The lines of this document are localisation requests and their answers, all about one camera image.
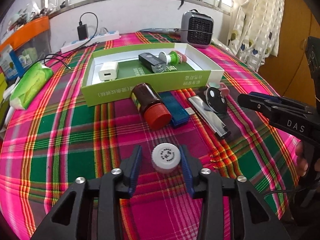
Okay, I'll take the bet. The cream patterned curtain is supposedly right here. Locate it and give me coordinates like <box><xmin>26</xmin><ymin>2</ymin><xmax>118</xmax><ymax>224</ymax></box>
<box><xmin>230</xmin><ymin>0</ymin><xmax>285</xmax><ymax>72</ymax></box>

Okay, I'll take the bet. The black plugged charger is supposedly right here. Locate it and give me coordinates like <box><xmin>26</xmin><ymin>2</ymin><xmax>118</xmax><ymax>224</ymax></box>
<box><xmin>77</xmin><ymin>24</ymin><xmax>88</xmax><ymax>40</ymax></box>

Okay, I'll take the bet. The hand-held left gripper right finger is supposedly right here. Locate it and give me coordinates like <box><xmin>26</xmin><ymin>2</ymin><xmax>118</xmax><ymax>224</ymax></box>
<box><xmin>180</xmin><ymin>145</ymin><xmax>292</xmax><ymax>240</ymax></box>

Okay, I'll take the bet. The black charging cable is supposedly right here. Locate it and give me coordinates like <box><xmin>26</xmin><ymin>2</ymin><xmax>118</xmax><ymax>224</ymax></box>
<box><xmin>40</xmin><ymin>12</ymin><xmax>100</xmax><ymax>69</ymax></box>

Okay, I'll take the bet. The green white round holder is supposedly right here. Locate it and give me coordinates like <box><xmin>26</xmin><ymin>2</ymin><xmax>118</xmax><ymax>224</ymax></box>
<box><xmin>159</xmin><ymin>50</ymin><xmax>187</xmax><ymax>65</ymax></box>

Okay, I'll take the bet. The lime green flat box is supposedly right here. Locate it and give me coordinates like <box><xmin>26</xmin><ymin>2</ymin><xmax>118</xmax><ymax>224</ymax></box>
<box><xmin>0</xmin><ymin>72</ymin><xmax>8</xmax><ymax>105</ymax></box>

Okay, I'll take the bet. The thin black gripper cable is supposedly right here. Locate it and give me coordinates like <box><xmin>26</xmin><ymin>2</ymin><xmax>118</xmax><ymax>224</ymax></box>
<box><xmin>262</xmin><ymin>189</ymin><xmax>300</xmax><ymax>198</ymax></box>

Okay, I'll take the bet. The orange lid storage bin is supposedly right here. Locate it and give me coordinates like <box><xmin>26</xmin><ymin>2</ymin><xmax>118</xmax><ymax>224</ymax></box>
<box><xmin>0</xmin><ymin>16</ymin><xmax>52</xmax><ymax>63</ymax></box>

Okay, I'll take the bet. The pink green plaid tablecloth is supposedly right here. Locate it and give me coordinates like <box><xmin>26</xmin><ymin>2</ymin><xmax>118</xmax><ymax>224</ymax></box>
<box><xmin>0</xmin><ymin>31</ymin><xmax>304</xmax><ymax>240</ymax></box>

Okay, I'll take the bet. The person's right forearm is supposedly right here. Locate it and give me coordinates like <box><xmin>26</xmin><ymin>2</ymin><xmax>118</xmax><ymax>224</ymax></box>
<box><xmin>287</xmin><ymin>177</ymin><xmax>320</xmax><ymax>233</ymax></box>

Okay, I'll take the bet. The brown bottle red cap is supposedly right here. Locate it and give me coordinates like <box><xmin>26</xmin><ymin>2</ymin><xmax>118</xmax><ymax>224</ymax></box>
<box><xmin>131</xmin><ymin>83</ymin><xmax>173</xmax><ymax>130</ymax></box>

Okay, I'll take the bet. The white bottle cap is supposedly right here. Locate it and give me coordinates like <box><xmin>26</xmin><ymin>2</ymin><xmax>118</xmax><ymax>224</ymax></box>
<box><xmin>152</xmin><ymin>143</ymin><xmax>181</xmax><ymax>173</ymax></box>

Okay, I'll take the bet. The white usb charger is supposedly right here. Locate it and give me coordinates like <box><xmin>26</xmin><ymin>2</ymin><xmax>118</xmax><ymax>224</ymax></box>
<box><xmin>98</xmin><ymin>62</ymin><xmax>119</xmax><ymax>82</ymax></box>

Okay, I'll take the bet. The white power strip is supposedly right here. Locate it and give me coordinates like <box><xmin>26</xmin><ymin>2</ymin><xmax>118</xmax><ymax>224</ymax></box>
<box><xmin>61</xmin><ymin>30</ymin><xmax>120</xmax><ymax>54</ymax></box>

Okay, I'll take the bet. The blue transparent usb device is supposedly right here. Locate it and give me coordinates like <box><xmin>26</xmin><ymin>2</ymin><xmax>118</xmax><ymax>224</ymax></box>
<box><xmin>160</xmin><ymin>92</ymin><xmax>194</xmax><ymax>129</ymax></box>

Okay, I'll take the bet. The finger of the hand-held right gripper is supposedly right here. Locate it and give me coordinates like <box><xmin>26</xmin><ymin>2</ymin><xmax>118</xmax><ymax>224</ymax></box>
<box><xmin>250</xmin><ymin>92</ymin><xmax>313</xmax><ymax>114</ymax></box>
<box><xmin>237</xmin><ymin>94</ymin><xmax>275</xmax><ymax>123</ymax></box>

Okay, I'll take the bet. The silver lighter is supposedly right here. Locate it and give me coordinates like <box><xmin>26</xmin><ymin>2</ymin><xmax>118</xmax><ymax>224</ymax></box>
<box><xmin>188</xmin><ymin>95</ymin><xmax>231</xmax><ymax>140</ymax></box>

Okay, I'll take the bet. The pink clip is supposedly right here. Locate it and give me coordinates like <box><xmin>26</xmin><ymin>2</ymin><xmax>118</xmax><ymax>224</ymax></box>
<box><xmin>206</xmin><ymin>82</ymin><xmax>230</xmax><ymax>97</ymax></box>

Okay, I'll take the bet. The green tissue pack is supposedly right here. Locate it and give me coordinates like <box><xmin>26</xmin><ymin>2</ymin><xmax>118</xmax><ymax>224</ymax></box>
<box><xmin>9</xmin><ymin>62</ymin><xmax>54</xmax><ymax>110</ymax></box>

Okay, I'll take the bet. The white plastic tube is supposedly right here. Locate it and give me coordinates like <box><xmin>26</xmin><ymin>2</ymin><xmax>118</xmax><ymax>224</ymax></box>
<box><xmin>3</xmin><ymin>77</ymin><xmax>20</xmax><ymax>98</ymax></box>

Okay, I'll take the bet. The green cardboard box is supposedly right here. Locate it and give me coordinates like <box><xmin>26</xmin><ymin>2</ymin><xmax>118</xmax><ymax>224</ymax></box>
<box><xmin>81</xmin><ymin>42</ymin><xmax>225</xmax><ymax>107</ymax></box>

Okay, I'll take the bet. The person's right hand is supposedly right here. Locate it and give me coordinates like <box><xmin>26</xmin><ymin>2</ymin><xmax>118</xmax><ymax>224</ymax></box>
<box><xmin>295</xmin><ymin>142</ymin><xmax>310</xmax><ymax>178</ymax></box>

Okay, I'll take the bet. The black bike light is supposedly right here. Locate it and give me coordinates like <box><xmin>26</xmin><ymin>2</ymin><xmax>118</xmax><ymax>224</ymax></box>
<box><xmin>138</xmin><ymin>52</ymin><xmax>167</xmax><ymax>74</ymax></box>

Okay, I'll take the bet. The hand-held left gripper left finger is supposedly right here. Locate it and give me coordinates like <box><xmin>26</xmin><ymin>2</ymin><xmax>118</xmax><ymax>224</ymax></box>
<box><xmin>30</xmin><ymin>145</ymin><xmax>143</xmax><ymax>240</ymax></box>

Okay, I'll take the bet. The black round key fob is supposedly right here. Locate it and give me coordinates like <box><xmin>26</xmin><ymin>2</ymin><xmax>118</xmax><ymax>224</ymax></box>
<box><xmin>205</xmin><ymin>86</ymin><xmax>228</xmax><ymax>114</ymax></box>

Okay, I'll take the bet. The grey desk fan heater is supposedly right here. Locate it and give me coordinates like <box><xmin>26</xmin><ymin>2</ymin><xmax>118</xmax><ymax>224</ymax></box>
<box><xmin>180</xmin><ymin>10</ymin><xmax>215</xmax><ymax>50</ymax></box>

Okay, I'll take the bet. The blue white carton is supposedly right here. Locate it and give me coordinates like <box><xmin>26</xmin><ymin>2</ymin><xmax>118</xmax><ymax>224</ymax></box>
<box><xmin>0</xmin><ymin>44</ymin><xmax>20</xmax><ymax>80</ymax></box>

